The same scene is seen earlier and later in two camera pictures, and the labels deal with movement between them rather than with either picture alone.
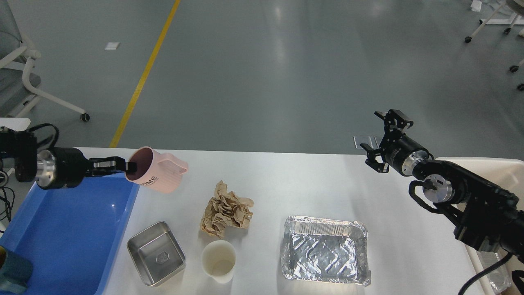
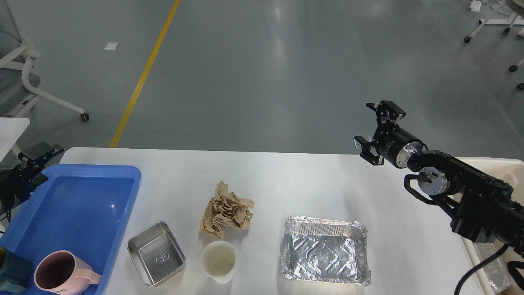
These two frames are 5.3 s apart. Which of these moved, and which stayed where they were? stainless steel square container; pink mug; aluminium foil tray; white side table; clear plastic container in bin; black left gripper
Moved: pink mug; black left gripper
Stayed: stainless steel square container; white side table; clear plastic container in bin; aluminium foil tray
